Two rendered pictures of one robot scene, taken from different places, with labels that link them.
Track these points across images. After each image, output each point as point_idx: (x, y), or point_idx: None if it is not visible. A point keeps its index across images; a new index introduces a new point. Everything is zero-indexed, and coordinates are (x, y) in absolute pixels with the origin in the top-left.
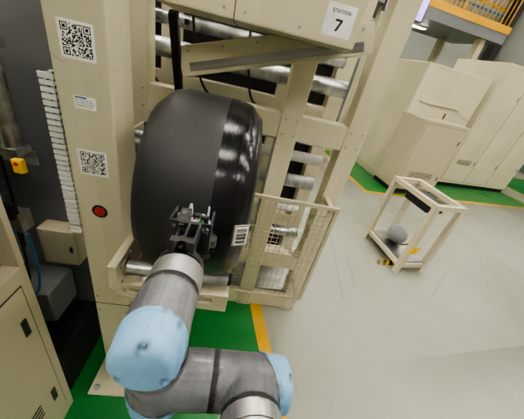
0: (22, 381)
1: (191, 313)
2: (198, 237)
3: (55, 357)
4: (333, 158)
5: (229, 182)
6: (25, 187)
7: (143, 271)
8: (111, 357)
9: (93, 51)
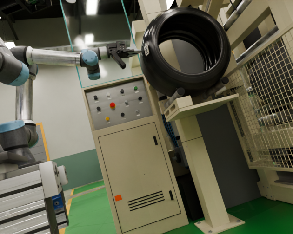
0: (153, 165)
1: (91, 49)
2: (112, 45)
3: (172, 173)
4: None
5: (143, 34)
6: None
7: (167, 102)
8: None
9: None
